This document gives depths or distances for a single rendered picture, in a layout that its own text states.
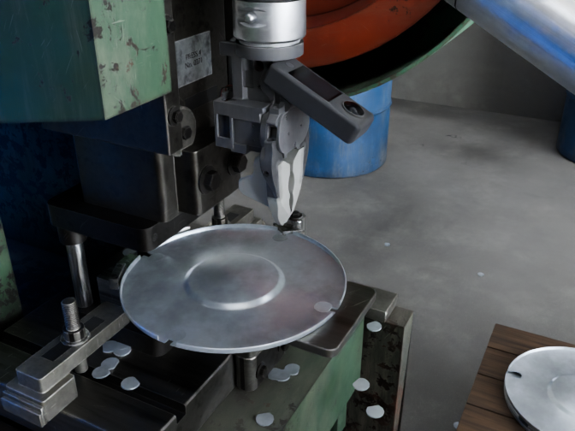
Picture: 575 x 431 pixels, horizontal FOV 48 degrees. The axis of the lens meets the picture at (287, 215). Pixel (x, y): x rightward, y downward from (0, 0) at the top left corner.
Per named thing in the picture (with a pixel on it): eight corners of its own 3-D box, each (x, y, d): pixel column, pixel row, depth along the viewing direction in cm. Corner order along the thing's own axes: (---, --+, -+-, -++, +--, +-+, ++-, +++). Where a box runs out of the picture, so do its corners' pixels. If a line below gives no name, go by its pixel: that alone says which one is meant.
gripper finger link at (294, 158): (260, 204, 80) (258, 135, 76) (303, 215, 77) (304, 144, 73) (247, 215, 77) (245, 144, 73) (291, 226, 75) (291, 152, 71)
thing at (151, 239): (239, 204, 91) (238, 168, 88) (150, 273, 75) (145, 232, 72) (148, 183, 97) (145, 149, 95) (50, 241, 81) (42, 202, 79)
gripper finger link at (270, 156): (278, 185, 74) (277, 113, 70) (292, 188, 73) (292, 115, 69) (257, 201, 70) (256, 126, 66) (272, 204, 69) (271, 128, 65)
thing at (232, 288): (281, 386, 66) (281, 380, 65) (70, 309, 78) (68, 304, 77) (377, 256, 89) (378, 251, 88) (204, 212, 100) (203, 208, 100)
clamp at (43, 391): (139, 342, 84) (130, 275, 79) (42, 428, 71) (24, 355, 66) (104, 328, 86) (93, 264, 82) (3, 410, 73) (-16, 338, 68)
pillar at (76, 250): (97, 301, 87) (81, 209, 80) (85, 309, 85) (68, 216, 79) (84, 297, 88) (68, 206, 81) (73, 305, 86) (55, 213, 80)
